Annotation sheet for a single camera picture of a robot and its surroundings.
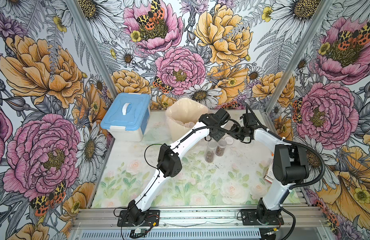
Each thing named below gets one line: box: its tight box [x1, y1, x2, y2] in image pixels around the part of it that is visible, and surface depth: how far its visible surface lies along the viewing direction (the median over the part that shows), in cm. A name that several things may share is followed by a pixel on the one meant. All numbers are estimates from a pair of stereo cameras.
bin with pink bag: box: [165, 98, 209, 142], surface depth 93 cm
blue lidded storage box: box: [100, 92, 151, 142], surface depth 99 cm
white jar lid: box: [224, 136, 235, 145], surface depth 104 cm
